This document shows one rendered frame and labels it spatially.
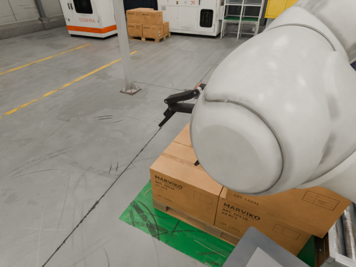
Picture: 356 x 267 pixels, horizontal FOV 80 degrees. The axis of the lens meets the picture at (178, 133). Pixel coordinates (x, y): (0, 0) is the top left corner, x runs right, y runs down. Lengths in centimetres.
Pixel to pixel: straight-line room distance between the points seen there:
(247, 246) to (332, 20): 106
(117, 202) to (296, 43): 219
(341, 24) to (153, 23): 762
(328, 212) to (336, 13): 126
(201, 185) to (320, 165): 148
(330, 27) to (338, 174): 16
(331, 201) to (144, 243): 139
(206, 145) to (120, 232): 198
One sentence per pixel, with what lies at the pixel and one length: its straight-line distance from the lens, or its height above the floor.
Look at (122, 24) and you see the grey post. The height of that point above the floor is 118.
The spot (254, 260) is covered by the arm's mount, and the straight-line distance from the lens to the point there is 114.
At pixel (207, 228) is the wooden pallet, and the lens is 199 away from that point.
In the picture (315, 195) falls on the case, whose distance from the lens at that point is 138.
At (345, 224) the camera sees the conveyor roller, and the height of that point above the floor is 54.
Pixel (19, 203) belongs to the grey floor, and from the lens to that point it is 270.
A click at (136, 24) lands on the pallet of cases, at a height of 51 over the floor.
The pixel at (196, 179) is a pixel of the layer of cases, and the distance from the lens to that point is 167.
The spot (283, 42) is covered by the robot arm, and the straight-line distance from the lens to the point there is 19.
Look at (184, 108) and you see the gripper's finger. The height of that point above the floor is 157.
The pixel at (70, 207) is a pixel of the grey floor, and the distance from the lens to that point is 241.
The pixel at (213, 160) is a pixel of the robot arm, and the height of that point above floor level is 169.
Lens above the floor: 180
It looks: 37 degrees down
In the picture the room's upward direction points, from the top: straight up
